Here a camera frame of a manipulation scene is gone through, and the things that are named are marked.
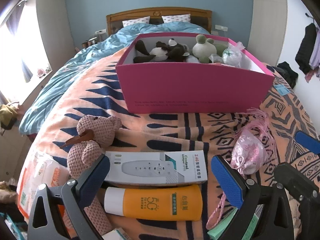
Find black and white panda plush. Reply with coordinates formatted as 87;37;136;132
133;38;192;64

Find orange sunscreen tube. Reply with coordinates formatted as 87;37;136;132
104;185;203;222

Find mint green box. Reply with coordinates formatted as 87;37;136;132
207;207;260;240

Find olive cloth bundle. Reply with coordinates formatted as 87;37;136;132
0;102;20;130

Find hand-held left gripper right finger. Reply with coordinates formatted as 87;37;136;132
211;155;297;240

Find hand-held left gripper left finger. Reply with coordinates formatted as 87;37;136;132
27;155;111;240

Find pink knitted bear plush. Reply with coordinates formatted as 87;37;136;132
60;114;123;235

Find small white box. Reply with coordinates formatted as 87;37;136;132
101;226;132;240

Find clear plastic bag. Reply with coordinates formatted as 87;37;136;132
210;41;247;68

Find dark clothes pile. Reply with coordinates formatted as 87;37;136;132
276;61;299;89

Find pink cardboard box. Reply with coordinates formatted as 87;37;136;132
115;32;275;114

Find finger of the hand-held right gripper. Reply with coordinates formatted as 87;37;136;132
273;162;320;202
294;131;320;156

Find orange patterned blanket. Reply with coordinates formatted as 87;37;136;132
16;52;320;240

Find pink tasselled gift bag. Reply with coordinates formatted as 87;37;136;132
205;107;278;230

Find grey window curtain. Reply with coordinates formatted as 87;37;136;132
5;2;34;83

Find green frog plush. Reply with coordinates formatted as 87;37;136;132
192;34;228;64

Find teal bag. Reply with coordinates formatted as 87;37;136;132
0;212;18;240

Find bedside jars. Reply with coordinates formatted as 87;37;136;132
82;37;98;48

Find white remote control box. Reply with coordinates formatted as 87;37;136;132
104;151;208;187

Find blue paper tag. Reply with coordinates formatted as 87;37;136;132
274;84;288;95

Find white patterned pillow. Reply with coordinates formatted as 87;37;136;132
161;14;192;23
122;16;150;28

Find white and orange tissue pack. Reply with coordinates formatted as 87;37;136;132
16;151;73;230

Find wooden headboard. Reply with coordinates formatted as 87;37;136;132
106;7;212;34

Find black hanging garment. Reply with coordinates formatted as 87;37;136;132
295;23;317;74

